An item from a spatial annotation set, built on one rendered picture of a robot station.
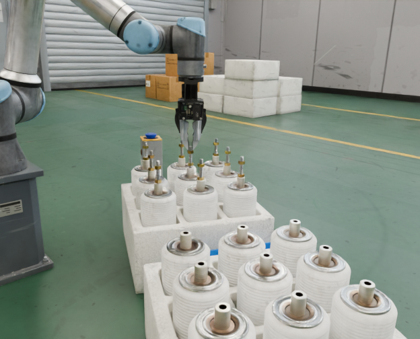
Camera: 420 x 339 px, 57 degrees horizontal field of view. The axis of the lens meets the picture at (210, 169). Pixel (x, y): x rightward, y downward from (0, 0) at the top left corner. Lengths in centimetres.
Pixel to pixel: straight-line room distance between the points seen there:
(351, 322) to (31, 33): 104
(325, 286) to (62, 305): 66
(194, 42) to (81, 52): 549
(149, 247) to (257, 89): 301
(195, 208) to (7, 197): 50
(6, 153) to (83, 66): 545
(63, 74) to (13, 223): 533
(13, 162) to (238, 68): 305
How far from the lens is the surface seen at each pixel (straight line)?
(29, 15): 122
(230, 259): 79
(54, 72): 636
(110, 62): 676
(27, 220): 119
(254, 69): 381
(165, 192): 106
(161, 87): 508
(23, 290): 119
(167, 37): 109
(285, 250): 83
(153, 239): 102
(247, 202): 109
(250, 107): 387
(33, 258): 125
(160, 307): 75
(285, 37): 731
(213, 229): 105
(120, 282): 115
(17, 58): 123
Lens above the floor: 62
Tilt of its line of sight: 17 degrees down
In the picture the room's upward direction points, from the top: 1 degrees clockwise
